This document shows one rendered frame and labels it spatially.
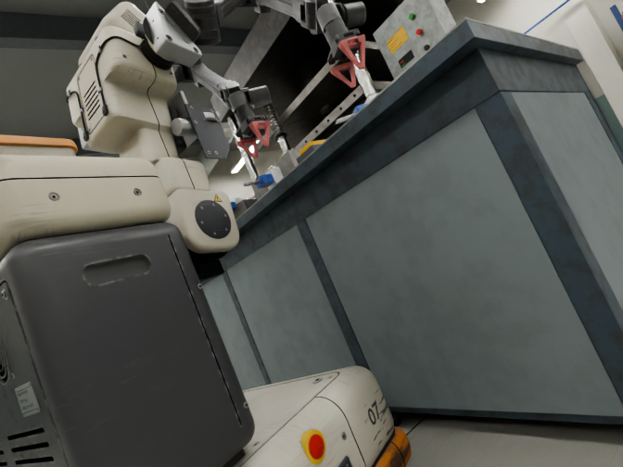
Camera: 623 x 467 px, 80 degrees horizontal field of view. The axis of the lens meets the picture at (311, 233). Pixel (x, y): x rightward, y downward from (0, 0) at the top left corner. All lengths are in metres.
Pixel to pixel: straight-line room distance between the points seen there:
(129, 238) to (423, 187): 0.59
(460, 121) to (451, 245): 0.26
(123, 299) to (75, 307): 0.06
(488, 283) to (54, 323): 0.74
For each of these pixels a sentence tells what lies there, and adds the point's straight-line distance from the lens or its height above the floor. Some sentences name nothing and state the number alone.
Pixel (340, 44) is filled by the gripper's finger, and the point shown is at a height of 0.99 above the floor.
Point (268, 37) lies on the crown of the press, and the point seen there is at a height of 1.86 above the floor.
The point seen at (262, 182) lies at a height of 0.82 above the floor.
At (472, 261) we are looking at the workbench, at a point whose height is 0.40.
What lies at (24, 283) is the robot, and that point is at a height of 0.63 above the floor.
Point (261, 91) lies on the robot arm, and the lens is 1.27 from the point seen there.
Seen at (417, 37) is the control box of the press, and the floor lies 1.29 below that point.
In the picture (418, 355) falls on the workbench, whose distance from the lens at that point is 1.03.
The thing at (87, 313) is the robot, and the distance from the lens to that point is 0.56.
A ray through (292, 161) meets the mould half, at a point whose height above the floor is 0.85.
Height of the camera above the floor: 0.50
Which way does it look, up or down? 6 degrees up
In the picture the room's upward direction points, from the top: 23 degrees counter-clockwise
